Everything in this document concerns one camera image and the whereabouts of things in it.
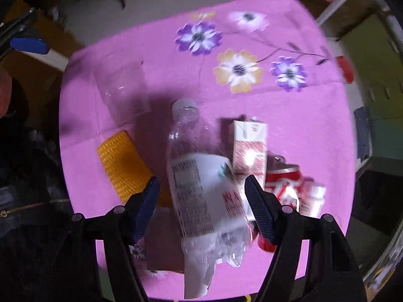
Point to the small red object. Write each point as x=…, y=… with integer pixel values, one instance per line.
x=344, y=67

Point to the clear plastic bottle white label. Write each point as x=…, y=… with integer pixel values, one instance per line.
x=201, y=188

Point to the clear plastic cup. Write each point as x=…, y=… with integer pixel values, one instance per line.
x=126, y=88

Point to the pink floral tablecloth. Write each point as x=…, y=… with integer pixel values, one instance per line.
x=283, y=116

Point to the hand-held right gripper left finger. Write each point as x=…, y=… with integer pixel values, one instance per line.
x=147, y=209

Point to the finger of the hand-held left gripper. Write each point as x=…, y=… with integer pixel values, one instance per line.
x=28, y=44

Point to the green kitchen cabinet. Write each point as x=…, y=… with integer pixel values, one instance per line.
x=377, y=100

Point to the small white plastic bottle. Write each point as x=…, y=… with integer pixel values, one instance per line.
x=313, y=198

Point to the pink milk carton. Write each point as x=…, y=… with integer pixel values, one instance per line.
x=248, y=151

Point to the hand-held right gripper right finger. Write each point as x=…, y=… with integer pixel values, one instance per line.
x=259, y=214

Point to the crushed red soda can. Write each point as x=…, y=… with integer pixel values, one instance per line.
x=283, y=188

